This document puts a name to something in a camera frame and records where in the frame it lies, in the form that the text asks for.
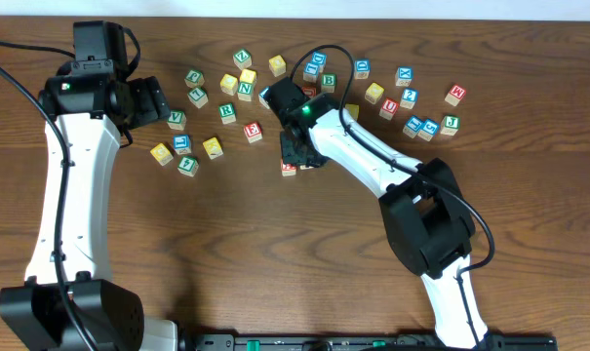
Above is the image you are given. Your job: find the red U block right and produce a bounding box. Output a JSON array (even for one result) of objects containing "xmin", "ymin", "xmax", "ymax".
[{"xmin": 379, "ymin": 98, "xmax": 399, "ymax": 120}]

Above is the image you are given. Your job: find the green V wooden block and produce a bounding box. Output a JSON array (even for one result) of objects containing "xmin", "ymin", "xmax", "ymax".
[{"xmin": 167, "ymin": 110, "xmax": 187, "ymax": 131}]

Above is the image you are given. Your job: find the green N wooden block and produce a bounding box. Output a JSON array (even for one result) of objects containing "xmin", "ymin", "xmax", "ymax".
[{"xmin": 237, "ymin": 82, "xmax": 254, "ymax": 101}]

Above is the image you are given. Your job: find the blue X wooden block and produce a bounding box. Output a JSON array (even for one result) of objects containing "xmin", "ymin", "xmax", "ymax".
[{"xmin": 395, "ymin": 66, "xmax": 413, "ymax": 87}]

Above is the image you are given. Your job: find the green B wooden block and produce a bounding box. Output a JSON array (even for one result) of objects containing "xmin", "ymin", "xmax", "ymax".
[{"xmin": 321, "ymin": 73, "xmax": 336, "ymax": 93}]

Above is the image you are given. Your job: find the blue L block stacked front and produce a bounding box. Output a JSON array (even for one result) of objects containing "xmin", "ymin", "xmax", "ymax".
[{"xmin": 303, "ymin": 62, "xmax": 320, "ymax": 83}]

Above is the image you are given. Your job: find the plain yellow block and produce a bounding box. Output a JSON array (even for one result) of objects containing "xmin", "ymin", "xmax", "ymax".
[
  {"xmin": 344, "ymin": 103, "xmax": 359, "ymax": 121},
  {"xmin": 365, "ymin": 82, "xmax": 384, "ymax": 104}
]

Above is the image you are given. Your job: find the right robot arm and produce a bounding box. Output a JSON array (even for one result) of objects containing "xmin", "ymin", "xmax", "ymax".
[{"xmin": 260, "ymin": 78, "xmax": 488, "ymax": 349}]

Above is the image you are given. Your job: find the green R wooden block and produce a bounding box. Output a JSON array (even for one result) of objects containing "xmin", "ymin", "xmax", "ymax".
[{"xmin": 218, "ymin": 103, "xmax": 236, "ymax": 125}]

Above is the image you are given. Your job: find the blue D wooden block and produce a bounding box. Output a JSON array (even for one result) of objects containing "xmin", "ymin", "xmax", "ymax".
[{"xmin": 354, "ymin": 59, "xmax": 371, "ymax": 80}]

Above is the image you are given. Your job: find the red u block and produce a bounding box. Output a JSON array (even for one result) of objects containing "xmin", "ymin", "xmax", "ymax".
[
  {"xmin": 379, "ymin": 98, "xmax": 399, "ymax": 120},
  {"xmin": 301, "ymin": 86, "xmax": 317, "ymax": 98}
]

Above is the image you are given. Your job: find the blue D block rear left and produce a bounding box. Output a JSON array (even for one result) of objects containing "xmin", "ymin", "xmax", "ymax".
[{"xmin": 310, "ymin": 52, "xmax": 327, "ymax": 66}]

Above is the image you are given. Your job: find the yellow K wooden block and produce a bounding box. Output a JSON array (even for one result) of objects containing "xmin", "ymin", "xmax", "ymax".
[{"xmin": 203, "ymin": 136, "xmax": 223, "ymax": 160}]

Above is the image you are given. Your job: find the plain yellow block upper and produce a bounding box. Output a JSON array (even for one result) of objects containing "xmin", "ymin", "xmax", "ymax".
[{"xmin": 365, "ymin": 82, "xmax": 384, "ymax": 104}]

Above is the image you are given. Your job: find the blue L wooden block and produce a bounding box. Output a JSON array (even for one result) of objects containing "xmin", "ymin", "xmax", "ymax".
[{"xmin": 173, "ymin": 135, "xmax": 192, "ymax": 155}]

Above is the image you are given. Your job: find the blue I wooden block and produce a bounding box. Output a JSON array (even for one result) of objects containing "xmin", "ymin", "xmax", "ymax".
[{"xmin": 403, "ymin": 115, "xmax": 423, "ymax": 138}]

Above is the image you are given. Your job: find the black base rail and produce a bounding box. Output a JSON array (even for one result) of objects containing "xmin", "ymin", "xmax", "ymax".
[{"xmin": 177, "ymin": 333, "xmax": 559, "ymax": 351}]

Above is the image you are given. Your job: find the green 4 wooden block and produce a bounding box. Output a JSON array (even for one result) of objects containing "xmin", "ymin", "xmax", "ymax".
[{"xmin": 177, "ymin": 156, "xmax": 199, "ymax": 177}]

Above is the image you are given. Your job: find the red U block left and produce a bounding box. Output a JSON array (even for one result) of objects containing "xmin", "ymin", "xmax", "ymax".
[{"xmin": 301, "ymin": 86, "xmax": 317, "ymax": 98}]

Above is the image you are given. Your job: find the green Z wooden block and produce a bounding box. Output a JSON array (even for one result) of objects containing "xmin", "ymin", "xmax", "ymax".
[{"xmin": 233, "ymin": 49, "xmax": 253, "ymax": 70}]

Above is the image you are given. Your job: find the plain yellow block lower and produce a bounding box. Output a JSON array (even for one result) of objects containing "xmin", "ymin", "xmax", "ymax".
[{"xmin": 344, "ymin": 103, "xmax": 359, "ymax": 121}]

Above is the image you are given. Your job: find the green J block right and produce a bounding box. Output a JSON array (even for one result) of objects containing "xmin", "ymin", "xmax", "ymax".
[{"xmin": 440, "ymin": 115, "xmax": 460, "ymax": 136}]

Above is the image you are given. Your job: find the blue 2 wooden block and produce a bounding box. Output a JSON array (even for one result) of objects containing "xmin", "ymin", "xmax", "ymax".
[{"xmin": 400, "ymin": 88, "xmax": 418, "ymax": 109}]

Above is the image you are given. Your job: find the red E wooden block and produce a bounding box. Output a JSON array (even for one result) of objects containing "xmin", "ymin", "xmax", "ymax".
[{"xmin": 243, "ymin": 122, "xmax": 262, "ymax": 143}]

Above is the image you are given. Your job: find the yellow G wooden block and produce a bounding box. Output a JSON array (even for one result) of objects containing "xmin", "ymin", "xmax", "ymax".
[{"xmin": 150, "ymin": 143, "xmax": 174, "ymax": 166}]

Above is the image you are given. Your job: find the blue G wooden block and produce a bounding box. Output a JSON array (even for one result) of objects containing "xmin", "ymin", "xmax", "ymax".
[{"xmin": 417, "ymin": 119, "xmax": 440, "ymax": 141}]

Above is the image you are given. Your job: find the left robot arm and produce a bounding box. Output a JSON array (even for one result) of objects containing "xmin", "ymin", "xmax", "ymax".
[{"xmin": 0, "ymin": 74, "xmax": 185, "ymax": 350}]

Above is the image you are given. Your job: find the yellow block behind N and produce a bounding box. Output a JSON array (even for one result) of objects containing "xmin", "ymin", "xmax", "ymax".
[{"xmin": 240, "ymin": 68, "xmax": 257, "ymax": 85}]

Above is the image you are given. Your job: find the green J wooden block left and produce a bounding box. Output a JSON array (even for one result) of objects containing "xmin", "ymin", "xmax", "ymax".
[{"xmin": 184, "ymin": 69, "xmax": 205, "ymax": 89}]

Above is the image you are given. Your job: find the red M wooden block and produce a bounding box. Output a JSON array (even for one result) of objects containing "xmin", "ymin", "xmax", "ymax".
[{"xmin": 445, "ymin": 84, "xmax": 466, "ymax": 106}]

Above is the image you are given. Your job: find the red A wooden block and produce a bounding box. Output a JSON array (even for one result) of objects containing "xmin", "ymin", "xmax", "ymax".
[{"xmin": 281, "ymin": 163, "xmax": 297, "ymax": 176}]

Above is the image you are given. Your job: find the blue P wooden block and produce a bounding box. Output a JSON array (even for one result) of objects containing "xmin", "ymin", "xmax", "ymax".
[{"xmin": 258, "ymin": 86, "xmax": 270, "ymax": 109}]

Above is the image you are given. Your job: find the green 7 wooden block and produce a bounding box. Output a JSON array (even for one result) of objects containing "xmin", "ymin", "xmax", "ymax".
[{"xmin": 187, "ymin": 87, "xmax": 209, "ymax": 108}]

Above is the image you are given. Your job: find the yellow block far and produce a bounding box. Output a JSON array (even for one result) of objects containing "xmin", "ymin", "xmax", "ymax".
[{"xmin": 269, "ymin": 55, "xmax": 287, "ymax": 77}]

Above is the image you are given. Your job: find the yellow C wooden block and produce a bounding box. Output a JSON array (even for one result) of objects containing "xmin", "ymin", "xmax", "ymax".
[{"xmin": 219, "ymin": 73, "xmax": 239, "ymax": 96}]

